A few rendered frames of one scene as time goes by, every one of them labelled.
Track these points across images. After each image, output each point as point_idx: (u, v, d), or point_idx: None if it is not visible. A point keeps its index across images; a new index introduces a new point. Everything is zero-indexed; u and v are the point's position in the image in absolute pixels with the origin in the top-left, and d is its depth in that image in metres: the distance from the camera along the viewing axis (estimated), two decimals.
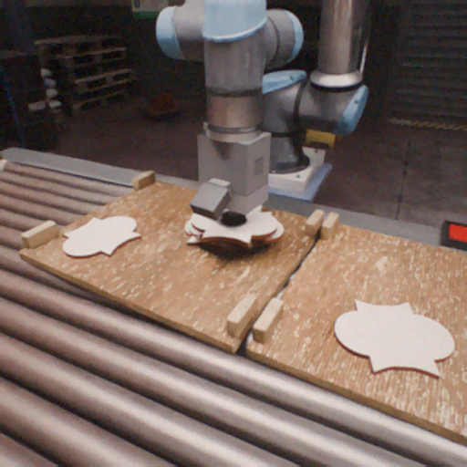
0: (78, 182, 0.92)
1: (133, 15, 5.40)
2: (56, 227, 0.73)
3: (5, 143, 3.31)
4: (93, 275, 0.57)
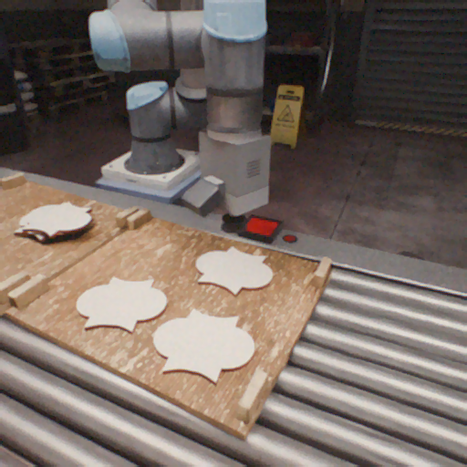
0: None
1: None
2: None
3: None
4: None
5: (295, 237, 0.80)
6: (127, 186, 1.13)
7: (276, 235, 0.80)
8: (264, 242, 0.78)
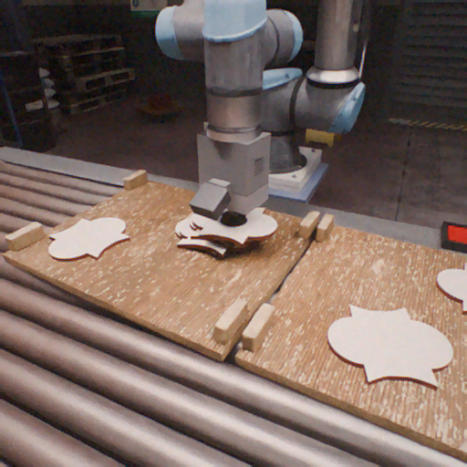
0: (69, 182, 0.90)
1: (132, 15, 5.38)
2: (43, 229, 0.71)
3: (3, 143, 3.29)
4: (78, 279, 0.55)
5: None
6: None
7: None
8: None
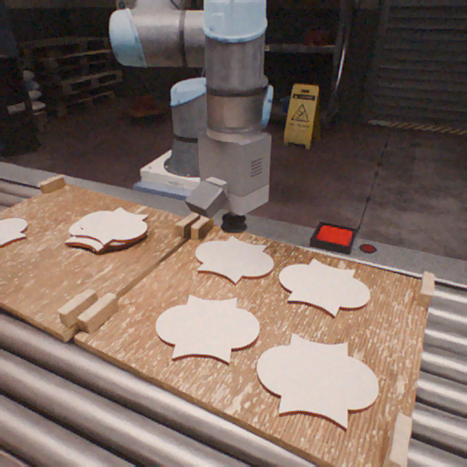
0: None
1: None
2: None
3: None
4: None
5: (374, 247, 0.72)
6: (169, 189, 1.06)
7: (353, 245, 0.73)
8: (341, 253, 0.71)
